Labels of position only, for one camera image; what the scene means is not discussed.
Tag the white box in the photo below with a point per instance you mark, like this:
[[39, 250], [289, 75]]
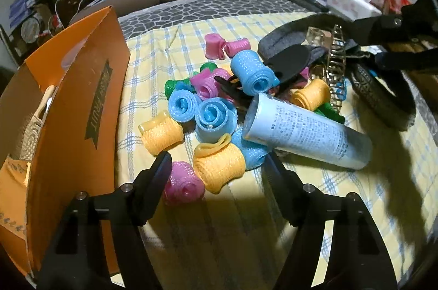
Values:
[[352, 4]]

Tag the grey pebble pattern cover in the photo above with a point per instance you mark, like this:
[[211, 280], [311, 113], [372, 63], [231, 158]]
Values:
[[205, 7]]

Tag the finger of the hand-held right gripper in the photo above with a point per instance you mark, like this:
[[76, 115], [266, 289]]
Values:
[[393, 28], [403, 60]]

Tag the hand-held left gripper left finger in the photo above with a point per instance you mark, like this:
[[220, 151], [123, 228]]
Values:
[[160, 180]]

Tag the yellow checked tablecloth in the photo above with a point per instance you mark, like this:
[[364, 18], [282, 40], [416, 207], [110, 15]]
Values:
[[342, 180]]

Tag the clear crystal block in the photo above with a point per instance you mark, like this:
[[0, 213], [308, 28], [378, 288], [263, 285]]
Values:
[[316, 35]]

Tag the yellow mesh hair roller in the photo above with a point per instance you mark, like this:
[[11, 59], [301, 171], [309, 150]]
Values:
[[219, 166]]

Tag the wooden hairbrush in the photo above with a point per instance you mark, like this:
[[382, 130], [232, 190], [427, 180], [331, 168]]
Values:
[[30, 132]]

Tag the black hair claw clip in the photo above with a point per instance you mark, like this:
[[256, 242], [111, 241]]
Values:
[[287, 60]]

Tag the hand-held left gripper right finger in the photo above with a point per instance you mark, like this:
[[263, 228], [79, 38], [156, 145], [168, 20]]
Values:
[[279, 184]]

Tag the orange cardboard box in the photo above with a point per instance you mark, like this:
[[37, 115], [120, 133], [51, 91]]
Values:
[[85, 88]]

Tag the pile of colourful hair rollers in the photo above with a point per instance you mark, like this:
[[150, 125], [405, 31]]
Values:
[[212, 112]]

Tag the light blue spray can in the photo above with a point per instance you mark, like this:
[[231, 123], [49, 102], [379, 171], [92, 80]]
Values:
[[308, 132]]

